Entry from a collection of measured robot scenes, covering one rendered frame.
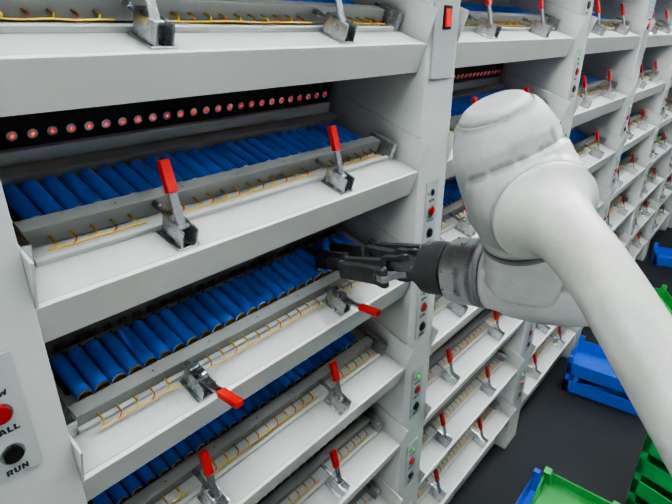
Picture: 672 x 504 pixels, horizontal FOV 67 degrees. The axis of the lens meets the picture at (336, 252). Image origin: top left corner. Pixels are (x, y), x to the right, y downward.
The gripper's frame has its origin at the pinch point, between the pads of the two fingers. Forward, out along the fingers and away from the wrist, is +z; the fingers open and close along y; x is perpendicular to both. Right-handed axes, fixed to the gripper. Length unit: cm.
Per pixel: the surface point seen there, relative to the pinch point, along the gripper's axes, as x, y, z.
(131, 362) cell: 2.2, 34.9, 3.9
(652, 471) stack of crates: 90, -83, -31
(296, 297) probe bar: 3.5, 9.6, 1.1
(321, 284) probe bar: 3.5, 3.9, 1.1
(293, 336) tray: 7.6, 13.7, -1.4
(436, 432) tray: 64, -40, 12
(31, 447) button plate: 1.5, 48.8, -4.6
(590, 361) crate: 95, -145, 3
